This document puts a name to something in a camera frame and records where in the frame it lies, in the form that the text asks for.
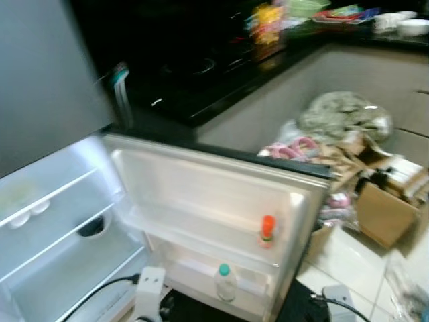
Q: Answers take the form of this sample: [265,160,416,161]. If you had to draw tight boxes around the clear bottle with green cap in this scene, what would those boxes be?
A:
[214,263,237,303]

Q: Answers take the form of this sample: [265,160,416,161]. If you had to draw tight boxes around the white-lined fridge door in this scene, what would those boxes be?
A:
[101,133,336,322]

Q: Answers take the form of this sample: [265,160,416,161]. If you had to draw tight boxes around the grey fridge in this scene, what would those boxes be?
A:
[0,0,155,322]

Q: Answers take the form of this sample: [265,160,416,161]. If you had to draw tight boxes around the small open cardboard box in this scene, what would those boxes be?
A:
[332,131,393,192]

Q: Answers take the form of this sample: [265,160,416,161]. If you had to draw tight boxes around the brown cardboard box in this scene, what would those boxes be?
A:
[355,164,429,250]

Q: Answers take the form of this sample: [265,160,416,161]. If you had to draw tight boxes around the grey-green plastic bag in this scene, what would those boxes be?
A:
[297,91,395,143]

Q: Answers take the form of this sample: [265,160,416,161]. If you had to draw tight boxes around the white bowl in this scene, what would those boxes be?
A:
[397,19,429,37]

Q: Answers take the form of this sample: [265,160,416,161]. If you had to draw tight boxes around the clear plastic bag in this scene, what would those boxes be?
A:
[383,258,429,322]

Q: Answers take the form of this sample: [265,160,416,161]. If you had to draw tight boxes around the pink and white packet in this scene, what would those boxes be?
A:
[265,136,321,162]

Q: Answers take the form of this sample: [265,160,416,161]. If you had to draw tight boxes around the beige kitchen cabinet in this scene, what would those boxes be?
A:
[198,44,429,168]

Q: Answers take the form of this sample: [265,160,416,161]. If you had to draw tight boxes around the red tray with items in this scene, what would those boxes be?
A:
[312,5,383,26]

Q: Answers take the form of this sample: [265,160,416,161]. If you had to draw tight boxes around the small bottle with orange cap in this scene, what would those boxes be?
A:
[259,215,277,249]

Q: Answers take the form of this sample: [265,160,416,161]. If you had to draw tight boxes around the green bowl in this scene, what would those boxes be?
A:
[288,0,332,19]

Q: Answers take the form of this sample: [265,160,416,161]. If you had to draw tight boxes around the black floor mat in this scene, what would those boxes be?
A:
[158,275,324,322]

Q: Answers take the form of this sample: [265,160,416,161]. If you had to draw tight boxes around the yellow bottle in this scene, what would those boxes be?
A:
[247,3,286,51]

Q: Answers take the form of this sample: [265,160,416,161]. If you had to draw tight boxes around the black kitchen countertop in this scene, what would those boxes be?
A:
[70,0,429,128]

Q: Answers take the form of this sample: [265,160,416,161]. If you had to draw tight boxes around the white tool with teal tip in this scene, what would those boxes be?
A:
[109,62,133,129]

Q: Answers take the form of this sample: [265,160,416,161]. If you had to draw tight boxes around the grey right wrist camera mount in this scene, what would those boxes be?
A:
[322,285,355,322]

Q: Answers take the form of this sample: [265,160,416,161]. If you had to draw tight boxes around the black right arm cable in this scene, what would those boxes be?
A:
[310,292,373,322]

